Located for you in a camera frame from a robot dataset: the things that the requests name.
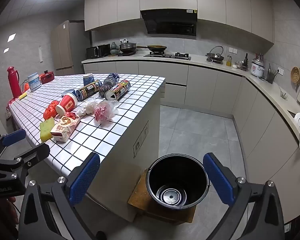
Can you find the red plastic bag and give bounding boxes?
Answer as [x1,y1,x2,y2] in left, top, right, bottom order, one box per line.
[43,100,60,120]

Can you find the black yellow drink can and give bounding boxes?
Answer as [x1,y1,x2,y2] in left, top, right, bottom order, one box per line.
[76,79,103,100]
[104,80,131,102]

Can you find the blue drink can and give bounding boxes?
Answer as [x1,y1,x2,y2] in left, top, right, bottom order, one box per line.
[103,73,120,87]

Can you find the pink white plastic bag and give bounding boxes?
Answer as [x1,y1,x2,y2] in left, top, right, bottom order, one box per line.
[94,100,119,122]

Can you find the beige upper cabinets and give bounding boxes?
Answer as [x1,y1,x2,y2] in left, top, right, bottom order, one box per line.
[84,0,275,44]

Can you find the utensil holder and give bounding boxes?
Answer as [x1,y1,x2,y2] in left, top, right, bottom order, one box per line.
[266,64,278,84]

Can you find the beige refrigerator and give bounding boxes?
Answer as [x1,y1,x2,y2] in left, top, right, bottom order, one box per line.
[51,20,90,76]

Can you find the black frying pan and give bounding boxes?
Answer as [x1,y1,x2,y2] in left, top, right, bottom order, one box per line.
[137,44,167,52]

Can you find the yellow green sponge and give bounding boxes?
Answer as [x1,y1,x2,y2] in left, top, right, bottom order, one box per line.
[39,118,55,142]

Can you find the person's left hand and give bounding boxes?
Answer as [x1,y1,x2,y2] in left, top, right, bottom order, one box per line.
[0,196,19,232]

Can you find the blue paper cup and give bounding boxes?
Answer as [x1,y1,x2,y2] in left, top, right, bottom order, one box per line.
[61,89,77,100]

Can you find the tiled kitchen island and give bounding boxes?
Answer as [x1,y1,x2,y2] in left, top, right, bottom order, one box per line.
[7,74,166,217]

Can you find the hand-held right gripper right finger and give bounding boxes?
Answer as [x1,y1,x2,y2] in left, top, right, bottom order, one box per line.
[203,152,286,240]

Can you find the black plastic bucket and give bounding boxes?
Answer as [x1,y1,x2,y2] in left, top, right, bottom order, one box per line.
[145,154,210,210]

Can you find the red thermos flask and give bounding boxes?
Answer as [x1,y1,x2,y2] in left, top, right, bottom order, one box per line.
[7,66,22,99]

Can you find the wok with lid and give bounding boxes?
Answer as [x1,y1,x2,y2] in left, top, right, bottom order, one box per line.
[119,42,138,54]

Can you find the bamboo strainer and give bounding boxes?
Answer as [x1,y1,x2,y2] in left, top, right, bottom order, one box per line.
[291,66,300,93]

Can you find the white rice cooker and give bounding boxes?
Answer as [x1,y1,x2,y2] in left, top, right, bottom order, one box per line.
[250,58,265,77]

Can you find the red paper cup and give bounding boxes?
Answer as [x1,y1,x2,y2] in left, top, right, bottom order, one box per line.
[55,92,78,117]

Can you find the black microwave oven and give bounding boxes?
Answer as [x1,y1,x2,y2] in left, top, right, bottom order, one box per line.
[86,44,111,59]

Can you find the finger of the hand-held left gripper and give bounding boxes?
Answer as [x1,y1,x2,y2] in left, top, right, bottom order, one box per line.
[0,129,27,158]
[14,144,51,178]

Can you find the blue white patterned cup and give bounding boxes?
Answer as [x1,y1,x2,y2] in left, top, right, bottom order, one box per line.
[83,73,95,85]

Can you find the red white carton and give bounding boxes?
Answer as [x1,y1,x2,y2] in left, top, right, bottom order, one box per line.
[50,112,81,143]

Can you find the wooden stool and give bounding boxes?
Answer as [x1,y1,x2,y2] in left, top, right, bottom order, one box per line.
[127,169,197,224]

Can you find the red radio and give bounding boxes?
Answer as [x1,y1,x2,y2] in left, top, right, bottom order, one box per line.
[39,70,55,84]

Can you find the black gas stove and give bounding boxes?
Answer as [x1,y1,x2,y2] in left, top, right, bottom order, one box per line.
[143,51,192,60]

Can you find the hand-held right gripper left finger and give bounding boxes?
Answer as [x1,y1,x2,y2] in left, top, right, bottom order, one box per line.
[18,152,101,240]

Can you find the black range hood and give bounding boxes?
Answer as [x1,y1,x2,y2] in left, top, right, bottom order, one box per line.
[140,9,198,37]

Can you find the blue white tub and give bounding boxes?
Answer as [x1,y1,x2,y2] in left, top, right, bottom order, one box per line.
[27,72,42,92]

